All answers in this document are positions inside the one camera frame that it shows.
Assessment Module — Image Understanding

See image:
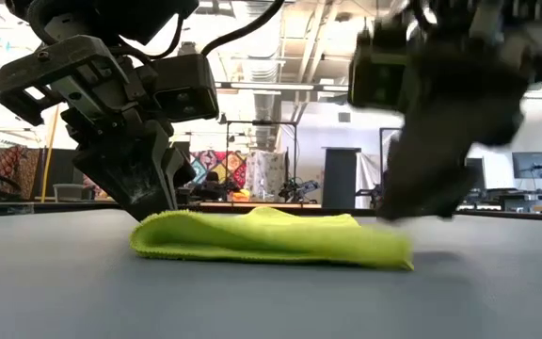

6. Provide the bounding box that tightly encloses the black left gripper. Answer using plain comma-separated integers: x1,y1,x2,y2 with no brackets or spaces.
0,35,179,222

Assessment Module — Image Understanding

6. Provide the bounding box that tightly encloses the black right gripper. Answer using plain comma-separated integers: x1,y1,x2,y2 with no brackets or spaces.
377,13,542,222

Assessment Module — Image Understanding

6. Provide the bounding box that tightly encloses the lime green microfibre towel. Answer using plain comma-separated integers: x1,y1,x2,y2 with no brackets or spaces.
128,205,416,272

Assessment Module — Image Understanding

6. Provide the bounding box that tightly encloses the computer monitor on arm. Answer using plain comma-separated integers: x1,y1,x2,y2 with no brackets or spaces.
511,151,542,180

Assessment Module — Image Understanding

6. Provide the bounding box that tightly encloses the seated person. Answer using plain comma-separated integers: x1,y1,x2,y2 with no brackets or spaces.
202,170,229,202

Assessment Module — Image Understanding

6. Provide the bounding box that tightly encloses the colourful patchwork quilt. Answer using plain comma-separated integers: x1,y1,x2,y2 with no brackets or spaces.
189,150,248,190

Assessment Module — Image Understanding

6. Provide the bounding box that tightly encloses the grey plastic bin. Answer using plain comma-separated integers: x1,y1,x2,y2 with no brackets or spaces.
53,183,86,202

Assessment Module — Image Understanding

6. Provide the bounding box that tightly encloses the white curtain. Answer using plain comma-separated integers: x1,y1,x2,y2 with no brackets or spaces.
355,153,383,208

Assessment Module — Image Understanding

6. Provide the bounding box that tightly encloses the black cabinet box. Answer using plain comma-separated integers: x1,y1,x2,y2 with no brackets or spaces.
44,148,84,187

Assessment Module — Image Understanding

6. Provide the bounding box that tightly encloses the white floral cloth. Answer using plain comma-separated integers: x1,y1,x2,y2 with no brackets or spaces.
245,150,287,202

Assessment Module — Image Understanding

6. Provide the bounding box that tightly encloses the dark door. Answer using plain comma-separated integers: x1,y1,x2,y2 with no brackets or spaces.
322,147,362,210

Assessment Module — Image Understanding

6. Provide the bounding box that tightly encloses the brown patterned cloth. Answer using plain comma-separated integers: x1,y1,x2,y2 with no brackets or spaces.
0,145,41,202

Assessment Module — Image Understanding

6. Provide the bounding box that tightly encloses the long ceiling light bar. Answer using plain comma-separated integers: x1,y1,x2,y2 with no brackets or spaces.
214,80,352,93

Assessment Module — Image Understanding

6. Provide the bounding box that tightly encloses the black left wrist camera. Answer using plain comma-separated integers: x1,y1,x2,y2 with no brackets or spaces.
151,53,220,123

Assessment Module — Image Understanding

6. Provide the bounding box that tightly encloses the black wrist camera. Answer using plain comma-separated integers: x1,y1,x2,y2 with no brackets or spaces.
347,25,411,113
151,53,220,123

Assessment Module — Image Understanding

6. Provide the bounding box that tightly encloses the yellow cable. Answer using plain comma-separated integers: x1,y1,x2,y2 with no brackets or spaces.
40,105,60,203

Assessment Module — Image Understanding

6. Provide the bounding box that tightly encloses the black metal stand frame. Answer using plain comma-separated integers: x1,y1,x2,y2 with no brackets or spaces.
225,120,299,202

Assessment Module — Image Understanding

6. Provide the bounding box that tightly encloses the black metal table frame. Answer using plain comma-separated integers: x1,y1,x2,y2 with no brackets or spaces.
0,200,542,223

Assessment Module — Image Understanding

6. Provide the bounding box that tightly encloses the silver ventilation duct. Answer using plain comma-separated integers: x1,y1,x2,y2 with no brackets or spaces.
251,56,284,152

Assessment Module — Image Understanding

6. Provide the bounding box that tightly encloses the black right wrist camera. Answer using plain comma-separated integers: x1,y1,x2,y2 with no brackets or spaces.
347,25,411,113

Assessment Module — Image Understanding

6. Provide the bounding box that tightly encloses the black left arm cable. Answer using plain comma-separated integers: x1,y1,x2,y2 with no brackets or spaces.
199,0,286,57

